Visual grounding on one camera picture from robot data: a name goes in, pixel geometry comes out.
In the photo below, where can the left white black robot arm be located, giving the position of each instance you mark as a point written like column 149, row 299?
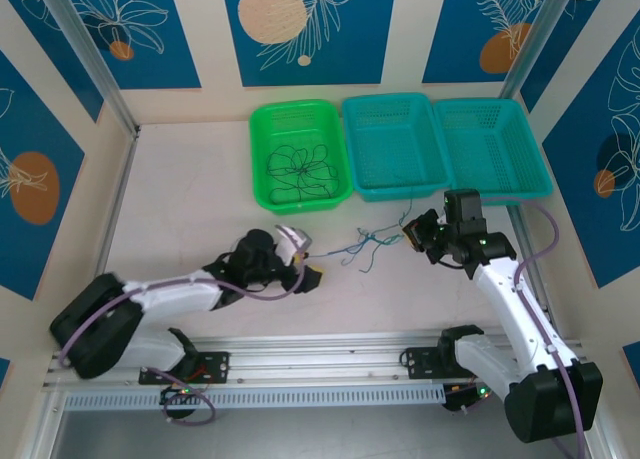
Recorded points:
column 170, row 291

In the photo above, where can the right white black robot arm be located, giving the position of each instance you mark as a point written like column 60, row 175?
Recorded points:
column 505, row 304

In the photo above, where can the teal plastic basket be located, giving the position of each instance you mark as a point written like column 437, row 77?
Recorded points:
column 490, row 149
column 395, row 139

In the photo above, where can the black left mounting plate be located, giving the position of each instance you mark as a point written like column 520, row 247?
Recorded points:
column 217, row 368

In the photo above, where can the black mounting plate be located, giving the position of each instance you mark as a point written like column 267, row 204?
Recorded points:
column 422, row 364
column 217, row 368

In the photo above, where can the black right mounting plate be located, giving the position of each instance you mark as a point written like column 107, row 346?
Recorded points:
column 422, row 364

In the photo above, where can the green plastic basket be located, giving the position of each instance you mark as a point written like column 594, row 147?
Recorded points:
column 280, row 124

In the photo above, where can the left black controller board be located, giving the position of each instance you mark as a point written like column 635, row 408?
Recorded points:
column 175, row 396

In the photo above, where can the black controller board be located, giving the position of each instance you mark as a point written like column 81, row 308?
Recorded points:
column 462, row 399
column 175, row 396

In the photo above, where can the right black controller board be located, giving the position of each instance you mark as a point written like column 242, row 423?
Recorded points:
column 462, row 399

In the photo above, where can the aluminium table side rail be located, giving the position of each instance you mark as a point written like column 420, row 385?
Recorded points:
column 107, row 239
column 522, row 234

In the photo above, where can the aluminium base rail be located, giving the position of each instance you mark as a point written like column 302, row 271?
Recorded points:
column 310, row 359

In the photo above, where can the aluminium frame post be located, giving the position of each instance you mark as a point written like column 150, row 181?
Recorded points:
column 540, row 39
column 90, row 59

